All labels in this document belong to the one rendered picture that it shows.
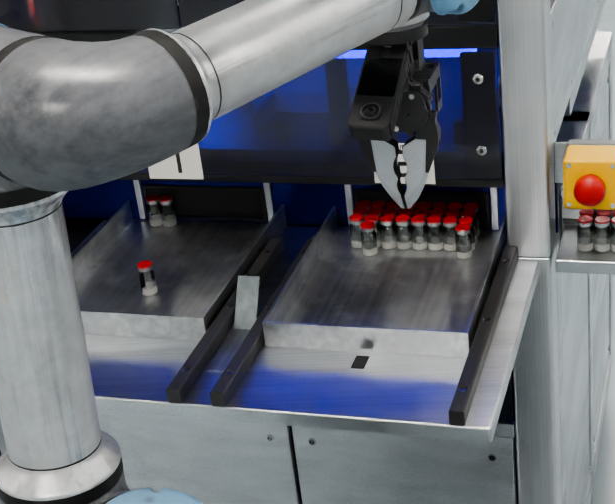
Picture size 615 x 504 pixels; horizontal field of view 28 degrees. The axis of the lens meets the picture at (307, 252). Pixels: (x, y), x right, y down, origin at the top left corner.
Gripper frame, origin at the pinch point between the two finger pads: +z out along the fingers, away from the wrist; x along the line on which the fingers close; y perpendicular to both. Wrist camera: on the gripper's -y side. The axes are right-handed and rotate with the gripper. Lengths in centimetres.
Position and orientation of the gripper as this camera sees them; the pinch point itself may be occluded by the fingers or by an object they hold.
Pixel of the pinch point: (404, 200)
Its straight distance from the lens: 142.2
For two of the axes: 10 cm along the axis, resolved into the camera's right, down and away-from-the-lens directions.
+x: -9.5, -0.3, 3.1
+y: 2.9, -4.6, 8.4
